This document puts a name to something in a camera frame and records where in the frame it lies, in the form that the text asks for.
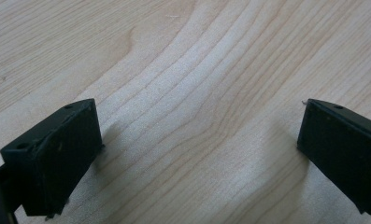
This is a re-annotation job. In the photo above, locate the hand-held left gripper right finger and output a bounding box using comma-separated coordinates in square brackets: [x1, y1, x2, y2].
[296, 98, 371, 216]

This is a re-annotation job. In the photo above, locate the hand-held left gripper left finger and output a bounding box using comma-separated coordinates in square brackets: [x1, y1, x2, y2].
[0, 98, 105, 217]

